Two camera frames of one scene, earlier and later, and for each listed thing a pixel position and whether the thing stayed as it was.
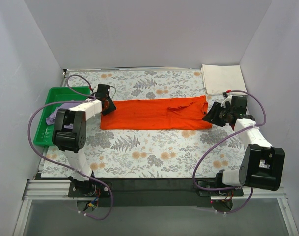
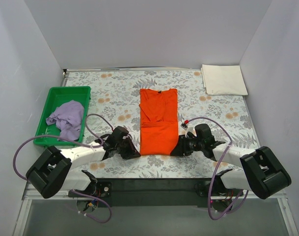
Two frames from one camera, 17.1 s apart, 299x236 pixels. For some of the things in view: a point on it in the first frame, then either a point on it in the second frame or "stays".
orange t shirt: x=179 y=113 -> x=159 y=126
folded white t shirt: x=217 y=79 stays
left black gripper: x=109 y=106 -> x=126 y=148
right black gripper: x=215 y=115 -> x=183 y=145
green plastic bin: x=44 y=133 stays
